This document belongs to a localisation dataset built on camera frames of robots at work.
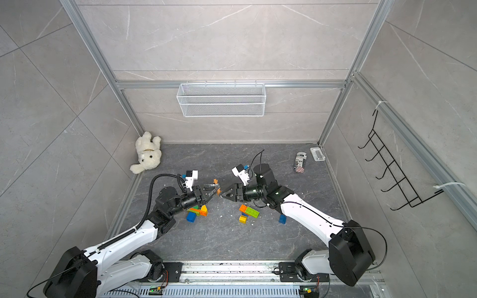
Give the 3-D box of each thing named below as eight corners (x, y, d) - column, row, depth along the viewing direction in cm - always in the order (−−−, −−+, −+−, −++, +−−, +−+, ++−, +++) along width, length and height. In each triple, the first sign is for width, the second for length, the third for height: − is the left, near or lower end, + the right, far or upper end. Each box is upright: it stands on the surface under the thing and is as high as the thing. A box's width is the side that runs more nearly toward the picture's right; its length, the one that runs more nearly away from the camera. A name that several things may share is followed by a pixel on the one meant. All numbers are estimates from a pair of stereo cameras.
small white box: (313, 161, 114) (314, 158, 112) (309, 149, 120) (310, 146, 119) (324, 161, 114) (325, 158, 112) (320, 149, 120) (321, 146, 119)
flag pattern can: (292, 172, 108) (293, 168, 105) (295, 154, 117) (297, 150, 114) (303, 175, 107) (304, 171, 104) (305, 156, 116) (307, 152, 113)
